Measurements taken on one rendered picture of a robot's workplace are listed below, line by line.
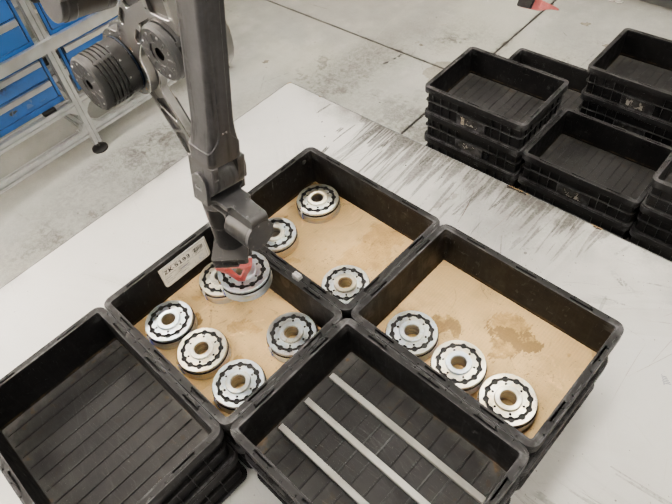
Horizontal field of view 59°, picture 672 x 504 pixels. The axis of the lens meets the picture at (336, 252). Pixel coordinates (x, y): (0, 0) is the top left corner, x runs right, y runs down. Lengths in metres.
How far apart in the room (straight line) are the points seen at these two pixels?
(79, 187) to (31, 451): 1.96
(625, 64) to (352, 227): 1.48
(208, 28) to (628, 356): 1.05
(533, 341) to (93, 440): 0.86
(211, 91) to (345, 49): 2.70
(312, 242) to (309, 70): 2.12
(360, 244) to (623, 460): 0.68
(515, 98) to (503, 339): 1.28
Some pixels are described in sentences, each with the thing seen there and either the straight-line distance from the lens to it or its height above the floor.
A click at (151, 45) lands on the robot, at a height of 1.15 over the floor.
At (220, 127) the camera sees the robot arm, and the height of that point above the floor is 1.33.
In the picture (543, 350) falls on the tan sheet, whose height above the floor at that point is 0.83.
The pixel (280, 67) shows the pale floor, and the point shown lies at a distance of 3.47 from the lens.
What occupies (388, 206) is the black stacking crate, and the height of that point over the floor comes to 0.89.
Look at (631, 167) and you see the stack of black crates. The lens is 2.30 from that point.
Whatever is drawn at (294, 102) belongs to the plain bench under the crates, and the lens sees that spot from 2.00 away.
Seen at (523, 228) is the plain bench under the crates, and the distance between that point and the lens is 1.58.
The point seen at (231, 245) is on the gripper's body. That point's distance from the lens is 1.06.
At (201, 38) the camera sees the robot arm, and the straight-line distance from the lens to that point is 0.84.
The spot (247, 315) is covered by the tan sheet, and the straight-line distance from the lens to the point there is 1.28.
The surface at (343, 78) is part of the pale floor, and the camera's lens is 3.31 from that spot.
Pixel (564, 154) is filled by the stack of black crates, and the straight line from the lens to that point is 2.29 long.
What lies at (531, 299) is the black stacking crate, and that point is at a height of 0.87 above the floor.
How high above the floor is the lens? 1.87
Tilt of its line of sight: 50 degrees down
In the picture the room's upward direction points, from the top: 9 degrees counter-clockwise
